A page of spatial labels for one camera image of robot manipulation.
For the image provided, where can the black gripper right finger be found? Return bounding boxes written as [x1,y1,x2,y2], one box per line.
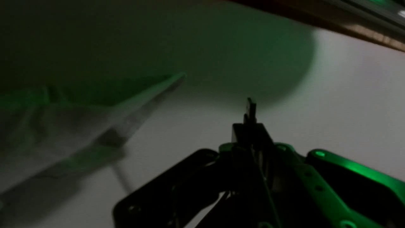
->
[251,123,405,228]

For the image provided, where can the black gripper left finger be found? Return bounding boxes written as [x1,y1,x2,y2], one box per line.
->
[112,122,273,228]

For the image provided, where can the translucent plastic bag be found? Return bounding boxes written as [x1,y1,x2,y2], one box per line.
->
[0,71,187,221]

